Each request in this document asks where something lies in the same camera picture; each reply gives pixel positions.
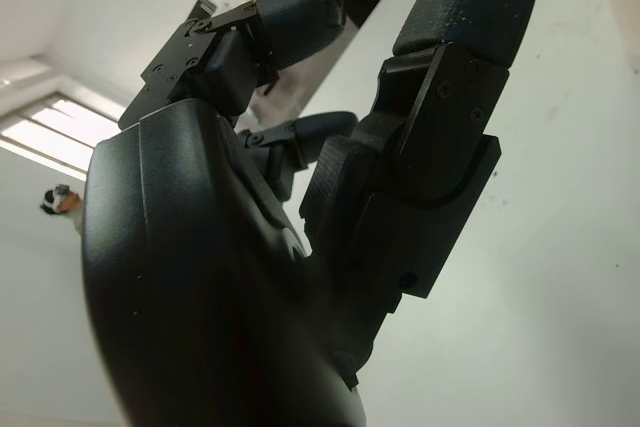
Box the person wearing headset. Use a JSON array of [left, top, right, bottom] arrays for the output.
[[38, 183, 85, 237]]

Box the bright window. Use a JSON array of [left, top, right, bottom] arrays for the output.
[[0, 90, 121, 183]]

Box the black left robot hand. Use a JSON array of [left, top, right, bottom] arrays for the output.
[[82, 0, 545, 427]]

